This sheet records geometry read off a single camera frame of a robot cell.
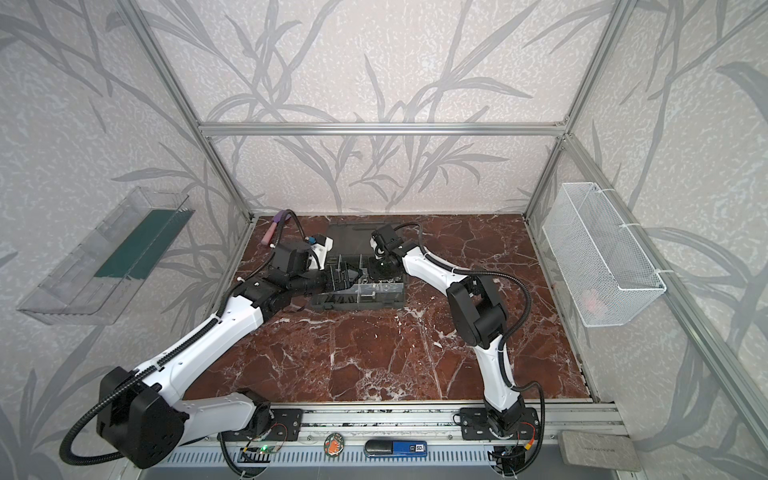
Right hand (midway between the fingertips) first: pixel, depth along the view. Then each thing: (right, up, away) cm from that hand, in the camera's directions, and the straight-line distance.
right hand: (372, 263), depth 95 cm
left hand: (-3, +1, -18) cm, 18 cm away
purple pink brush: (-41, +9, +17) cm, 46 cm away
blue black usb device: (+8, -40, -28) cm, 50 cm away
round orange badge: (-6, -42, -25) cm, 49 cm away
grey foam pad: (+56, -41, -27) cm, 75 cm away
